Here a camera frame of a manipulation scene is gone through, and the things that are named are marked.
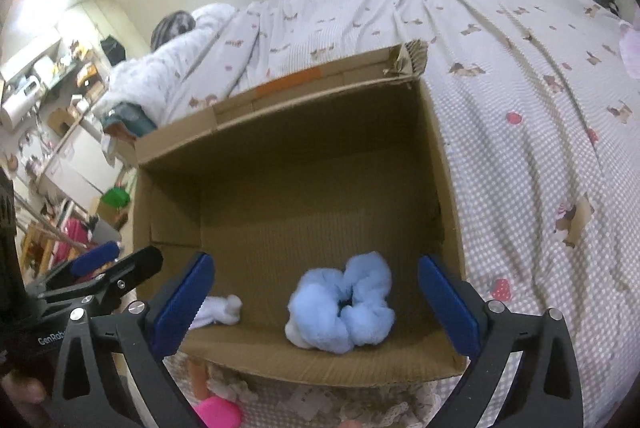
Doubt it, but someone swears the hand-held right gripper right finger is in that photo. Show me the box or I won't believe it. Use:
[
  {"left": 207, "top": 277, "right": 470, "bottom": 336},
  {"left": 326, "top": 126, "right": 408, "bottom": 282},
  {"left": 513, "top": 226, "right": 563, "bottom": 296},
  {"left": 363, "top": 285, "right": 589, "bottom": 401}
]
[{"left": 417, "top": 254, "right": 586, "bottom": 428}]

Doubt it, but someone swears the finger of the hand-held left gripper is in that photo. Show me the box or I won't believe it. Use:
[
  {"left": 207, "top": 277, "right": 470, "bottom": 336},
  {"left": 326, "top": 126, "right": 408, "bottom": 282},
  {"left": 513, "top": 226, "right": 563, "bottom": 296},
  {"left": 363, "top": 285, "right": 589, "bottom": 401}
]
[
  {"left": 42, "top": 246, "right": 165, "bottom": 313},
  {"left": 30, "top": 240, "right": 122, "bottom": 293}
]

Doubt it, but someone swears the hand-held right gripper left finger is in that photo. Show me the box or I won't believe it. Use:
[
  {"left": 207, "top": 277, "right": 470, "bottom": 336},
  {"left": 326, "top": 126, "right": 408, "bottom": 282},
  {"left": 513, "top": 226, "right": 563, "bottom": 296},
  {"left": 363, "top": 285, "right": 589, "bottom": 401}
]
[{"left": 50, "top": 252, "right": 216, "bottom": 428}]

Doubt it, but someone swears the cream white scrunchie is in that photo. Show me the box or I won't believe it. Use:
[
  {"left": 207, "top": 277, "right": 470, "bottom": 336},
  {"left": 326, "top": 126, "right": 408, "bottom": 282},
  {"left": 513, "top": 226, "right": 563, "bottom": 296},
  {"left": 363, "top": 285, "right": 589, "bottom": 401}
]
[{"left": 192, "top": 294, "right": 243, "bottom": 330}]

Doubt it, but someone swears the bright pink scrunchie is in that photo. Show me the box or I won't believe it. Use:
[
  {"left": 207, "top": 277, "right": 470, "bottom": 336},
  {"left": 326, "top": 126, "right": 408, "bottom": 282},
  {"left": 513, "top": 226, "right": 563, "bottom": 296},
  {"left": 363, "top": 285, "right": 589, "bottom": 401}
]
[{"left": 194, "top": 396, "right": 244, "bottom": 428}]

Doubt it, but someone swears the light blue fluffy scrunchie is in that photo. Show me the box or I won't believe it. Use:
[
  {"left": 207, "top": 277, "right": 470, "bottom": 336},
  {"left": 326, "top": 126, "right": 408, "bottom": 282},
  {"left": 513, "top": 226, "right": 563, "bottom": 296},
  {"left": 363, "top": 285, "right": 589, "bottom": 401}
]
[{"left": 284, "top": 254, "right": 396, "bottom": 355}]

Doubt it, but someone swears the white lace scrunchie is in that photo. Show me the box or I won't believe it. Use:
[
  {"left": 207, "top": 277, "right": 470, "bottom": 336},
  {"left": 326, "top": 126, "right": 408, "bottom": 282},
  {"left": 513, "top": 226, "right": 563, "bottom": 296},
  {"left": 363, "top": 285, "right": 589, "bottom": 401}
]
[{"left": 202, "top": 358, "right": 441, "bottom": 428}]

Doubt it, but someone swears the brown cardboard box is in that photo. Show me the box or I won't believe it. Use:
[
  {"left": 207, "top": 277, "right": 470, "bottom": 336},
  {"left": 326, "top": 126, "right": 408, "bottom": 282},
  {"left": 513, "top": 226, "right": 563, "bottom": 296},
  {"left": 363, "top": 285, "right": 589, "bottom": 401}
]
[{"left": 131, "top": 38, "right": 468, "bottom": 384}]

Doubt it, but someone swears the person's left hand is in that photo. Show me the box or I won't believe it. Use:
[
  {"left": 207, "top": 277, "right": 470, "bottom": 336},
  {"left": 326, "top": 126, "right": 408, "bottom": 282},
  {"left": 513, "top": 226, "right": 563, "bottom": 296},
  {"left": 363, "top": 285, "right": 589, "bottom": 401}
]
[{"left": 0, "top": 368, "right": 48, "bottom": 409}]

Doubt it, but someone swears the grey bucket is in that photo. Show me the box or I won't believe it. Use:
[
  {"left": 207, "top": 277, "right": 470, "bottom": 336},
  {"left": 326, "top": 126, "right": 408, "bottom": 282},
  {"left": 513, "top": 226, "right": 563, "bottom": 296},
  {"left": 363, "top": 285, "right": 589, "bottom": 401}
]
[{"left": 92, "top": 220, "right": 123, "bottom": 249}]

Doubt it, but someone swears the red bag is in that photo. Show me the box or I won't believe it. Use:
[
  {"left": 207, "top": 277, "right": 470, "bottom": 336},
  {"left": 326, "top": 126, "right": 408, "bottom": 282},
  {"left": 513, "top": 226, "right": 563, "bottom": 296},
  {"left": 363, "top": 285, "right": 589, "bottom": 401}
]
[{"left": 62, "top": 218, "right": 93, "bottom": 253}]

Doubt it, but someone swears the white cabinet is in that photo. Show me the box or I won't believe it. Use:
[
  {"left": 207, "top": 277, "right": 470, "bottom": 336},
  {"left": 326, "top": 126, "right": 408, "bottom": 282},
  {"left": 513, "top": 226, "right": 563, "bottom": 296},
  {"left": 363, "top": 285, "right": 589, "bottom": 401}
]
[{"left": 37, "top": 123, "right": 118, "bottom": 203}]

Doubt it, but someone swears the brown bedside box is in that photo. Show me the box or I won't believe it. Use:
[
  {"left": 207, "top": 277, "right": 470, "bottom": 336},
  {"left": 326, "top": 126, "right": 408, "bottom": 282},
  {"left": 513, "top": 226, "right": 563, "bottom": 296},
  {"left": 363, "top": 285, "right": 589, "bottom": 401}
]
[{"left": 112, "top": 135, "right": 143, "bottom": 169}]

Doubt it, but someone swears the teal folded blanket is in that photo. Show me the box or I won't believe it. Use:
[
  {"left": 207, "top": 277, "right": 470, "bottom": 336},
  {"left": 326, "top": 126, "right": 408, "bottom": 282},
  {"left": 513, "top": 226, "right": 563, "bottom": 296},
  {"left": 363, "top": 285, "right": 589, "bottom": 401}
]
[{"left": 102, "top": 102, "right": 156, "bottom": 139}]

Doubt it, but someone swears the bed with patterned sheet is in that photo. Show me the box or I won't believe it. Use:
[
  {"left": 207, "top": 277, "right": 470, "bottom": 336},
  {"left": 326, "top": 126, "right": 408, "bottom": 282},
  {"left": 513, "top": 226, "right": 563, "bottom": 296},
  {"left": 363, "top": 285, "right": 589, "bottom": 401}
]
[{"left": 160, "top": 0, "right": 640, "bottom": 428}]

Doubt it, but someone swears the white floral quilt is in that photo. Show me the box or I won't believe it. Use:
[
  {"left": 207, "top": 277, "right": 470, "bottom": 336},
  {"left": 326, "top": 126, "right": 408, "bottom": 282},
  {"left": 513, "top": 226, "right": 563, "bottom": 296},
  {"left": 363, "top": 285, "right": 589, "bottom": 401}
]
[{"left": 100, "top": 2, "right": 241, "bottom": 133}]

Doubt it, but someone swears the black hanging cloth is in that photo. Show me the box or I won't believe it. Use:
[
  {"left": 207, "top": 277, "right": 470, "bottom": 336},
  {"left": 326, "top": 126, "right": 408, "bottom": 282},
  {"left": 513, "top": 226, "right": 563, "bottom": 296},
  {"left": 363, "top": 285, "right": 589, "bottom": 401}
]
[{"left": 100, "top": 36, "right": 126, "bottom": 63}]

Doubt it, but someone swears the grey striped pillow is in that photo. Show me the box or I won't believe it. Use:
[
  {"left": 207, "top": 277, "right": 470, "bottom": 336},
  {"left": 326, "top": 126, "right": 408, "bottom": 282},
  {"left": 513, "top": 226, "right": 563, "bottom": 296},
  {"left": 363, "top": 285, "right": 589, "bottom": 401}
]
[{"left": 151, "top": 10, "right": 197, "bottom": 48}]

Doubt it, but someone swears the pale pink clothes pile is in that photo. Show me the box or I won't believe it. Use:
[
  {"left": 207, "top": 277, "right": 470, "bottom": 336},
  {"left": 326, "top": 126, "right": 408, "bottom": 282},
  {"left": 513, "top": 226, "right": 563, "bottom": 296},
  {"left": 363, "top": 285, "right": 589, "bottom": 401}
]
[{"left": 619, "top": 15, "right": 640, "bottom": 78}]

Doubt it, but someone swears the cluttered wall shelf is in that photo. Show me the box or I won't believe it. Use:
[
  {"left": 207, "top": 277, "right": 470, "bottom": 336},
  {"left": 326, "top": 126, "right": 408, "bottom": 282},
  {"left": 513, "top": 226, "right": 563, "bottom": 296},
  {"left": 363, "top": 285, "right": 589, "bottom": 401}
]
[{"left": 0, "top": 32, "right": 108, "bottom": 109}]

